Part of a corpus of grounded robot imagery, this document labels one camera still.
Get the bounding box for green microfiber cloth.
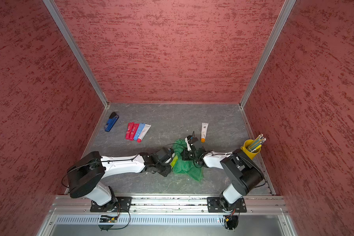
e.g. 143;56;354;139
172;139;204;182

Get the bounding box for lime green toothpaste tube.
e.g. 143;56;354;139
170;155;179;168

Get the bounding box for white tube pink cap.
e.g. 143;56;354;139
137;124;151;143

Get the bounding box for blue toothpaste tube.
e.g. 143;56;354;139
134;123;145;141

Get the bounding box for pink toothpaste tube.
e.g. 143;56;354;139
129;124;140;141
125;123;134;140

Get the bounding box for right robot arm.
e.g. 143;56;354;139
182;135;265;212

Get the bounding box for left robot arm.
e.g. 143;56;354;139
63;147;174;212

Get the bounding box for white tube orange cap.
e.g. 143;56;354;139
201;123;208;143

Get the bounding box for yellow cup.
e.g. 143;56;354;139
241;140;262;160

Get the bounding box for blue stapler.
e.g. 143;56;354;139
104;112;119;132

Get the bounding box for pencils in cup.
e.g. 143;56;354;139
247;134;266;152

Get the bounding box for right corner aluminium profile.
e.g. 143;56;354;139
240;0;296;110

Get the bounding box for corner aluminium profile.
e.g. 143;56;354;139
43;0;109;109
240;0;296;110

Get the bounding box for left corner aluminium profile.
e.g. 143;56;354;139
43;0;109;109

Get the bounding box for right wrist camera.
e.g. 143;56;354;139
185;135;196;152

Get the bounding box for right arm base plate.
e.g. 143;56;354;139
207;197;247;213

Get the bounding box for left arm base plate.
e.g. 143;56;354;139
90;197;132;212

